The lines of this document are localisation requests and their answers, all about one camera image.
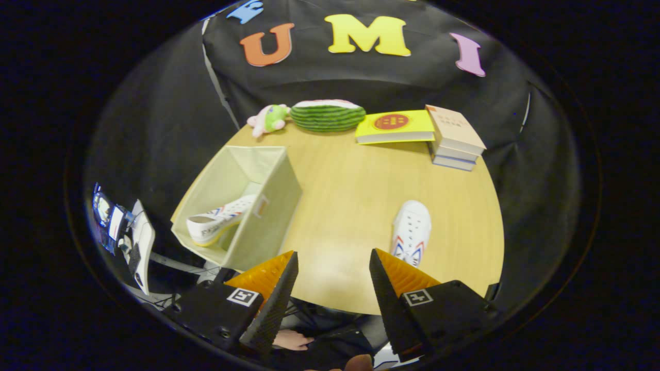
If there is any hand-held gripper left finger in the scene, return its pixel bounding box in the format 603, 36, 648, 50
165, 250, 300, 356

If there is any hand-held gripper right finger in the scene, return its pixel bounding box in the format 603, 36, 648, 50
369, 248, 490, 362

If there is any white canvas shoe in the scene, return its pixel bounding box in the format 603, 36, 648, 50
390, 200, 432, 267
186, 194, 258, 247

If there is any beige fabric storage box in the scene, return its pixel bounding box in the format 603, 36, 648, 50
171, 145, 303, 273

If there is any white box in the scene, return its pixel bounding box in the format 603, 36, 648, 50
126, 199, 156, 295

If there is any person's dark clothing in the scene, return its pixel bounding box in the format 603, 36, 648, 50
268, 299, 392, 371

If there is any pale cover book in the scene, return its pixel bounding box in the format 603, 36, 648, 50
428, 140, 481, 163
431, 154, 477, 172

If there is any yellow book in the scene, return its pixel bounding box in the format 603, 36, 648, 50
355, 109, 436, 145

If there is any blue printed poster board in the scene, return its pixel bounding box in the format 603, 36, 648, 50
93, 183, 136, 256

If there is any tan cover book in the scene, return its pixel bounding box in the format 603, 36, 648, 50
425, 105, 487, 156

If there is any pink green plush toy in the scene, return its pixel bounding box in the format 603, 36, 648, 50
246, 104, 291, 139

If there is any watermelon slice plush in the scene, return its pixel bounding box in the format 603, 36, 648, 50
289, 99, 367, 133

